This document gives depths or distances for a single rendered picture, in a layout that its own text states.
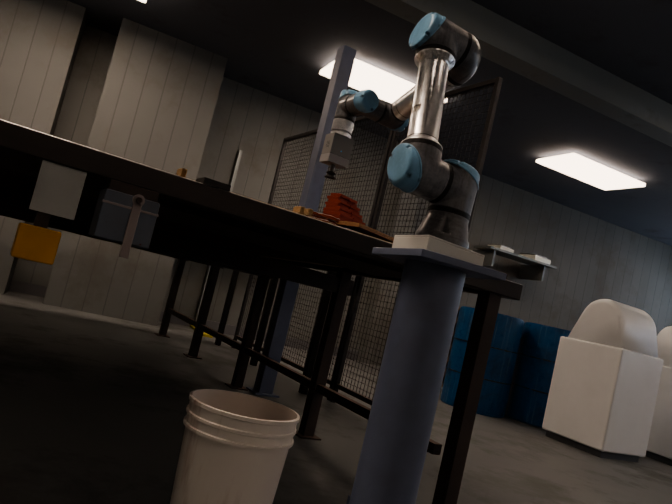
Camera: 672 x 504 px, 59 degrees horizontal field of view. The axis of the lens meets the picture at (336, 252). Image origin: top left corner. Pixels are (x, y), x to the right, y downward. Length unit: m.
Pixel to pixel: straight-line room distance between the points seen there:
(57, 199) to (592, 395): 4.49
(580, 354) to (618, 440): 0.71
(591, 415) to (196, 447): 4.10
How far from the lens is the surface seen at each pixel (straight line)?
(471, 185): 1.65
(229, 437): 1.53
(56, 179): 1.56
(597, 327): 5.39
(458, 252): 1.58
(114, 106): 6.65
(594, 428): 5.27
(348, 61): 4.23
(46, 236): 1.53
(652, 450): 6.19
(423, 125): 1.63
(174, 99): 6.74
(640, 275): 11.34
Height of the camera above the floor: 0.69
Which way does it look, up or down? 5 degrees up
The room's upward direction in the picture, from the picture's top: 14 degrees clockwise
